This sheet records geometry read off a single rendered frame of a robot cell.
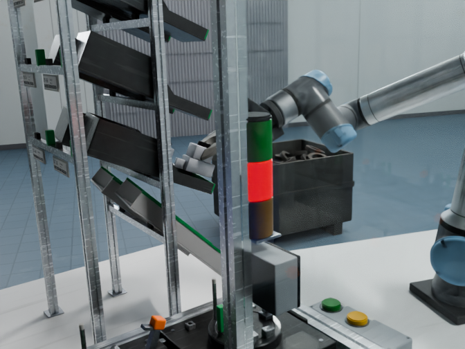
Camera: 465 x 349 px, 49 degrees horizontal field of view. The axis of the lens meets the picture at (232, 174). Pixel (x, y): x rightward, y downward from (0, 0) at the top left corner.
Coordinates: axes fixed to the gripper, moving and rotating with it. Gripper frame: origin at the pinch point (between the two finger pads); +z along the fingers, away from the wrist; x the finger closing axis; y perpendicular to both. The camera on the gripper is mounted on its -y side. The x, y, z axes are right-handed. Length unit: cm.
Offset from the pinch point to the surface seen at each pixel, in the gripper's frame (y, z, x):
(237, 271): -2, 16, -49
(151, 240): 141, -2, 271
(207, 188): 6.3, 3.5, -4.9
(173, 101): -13.7, 1.3, -5.0
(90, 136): -15.7, 18.6, -2.8
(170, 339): 20.9, 27.3, -20.3
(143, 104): -15.2, 6.0, -0.5
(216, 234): 162, -48, 257
